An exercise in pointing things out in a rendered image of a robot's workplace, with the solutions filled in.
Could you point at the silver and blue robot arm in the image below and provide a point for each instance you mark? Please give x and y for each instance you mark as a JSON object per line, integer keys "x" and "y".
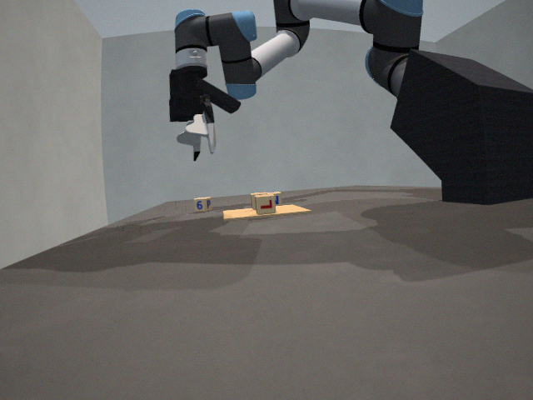
{"x": 395, "y": 25}

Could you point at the tan mat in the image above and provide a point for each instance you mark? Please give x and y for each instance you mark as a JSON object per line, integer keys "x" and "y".
{"x": 250, "y": 213}

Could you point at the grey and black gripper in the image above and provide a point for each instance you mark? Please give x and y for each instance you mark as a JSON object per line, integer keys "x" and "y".
{"x": 196, "y": 103}

